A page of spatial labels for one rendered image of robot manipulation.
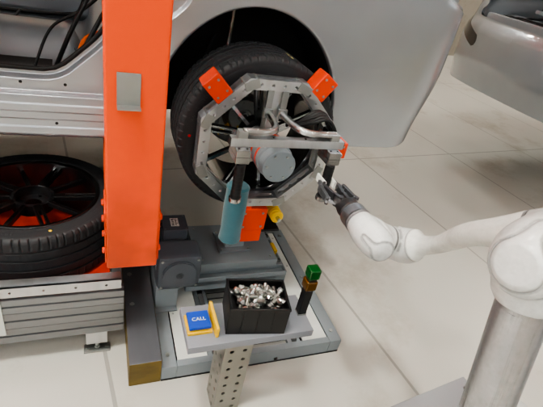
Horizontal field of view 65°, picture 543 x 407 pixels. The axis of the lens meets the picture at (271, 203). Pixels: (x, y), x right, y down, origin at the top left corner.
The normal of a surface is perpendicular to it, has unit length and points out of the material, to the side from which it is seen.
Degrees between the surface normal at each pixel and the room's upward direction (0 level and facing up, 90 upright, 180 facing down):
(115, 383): 0
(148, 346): 0
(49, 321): 90
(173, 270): 90
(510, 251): 86
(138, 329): 0
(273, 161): 90
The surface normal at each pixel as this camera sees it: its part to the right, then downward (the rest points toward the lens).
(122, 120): 0.32, 0.56
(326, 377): 0.19, -0.83
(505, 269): -0.78, 0.07
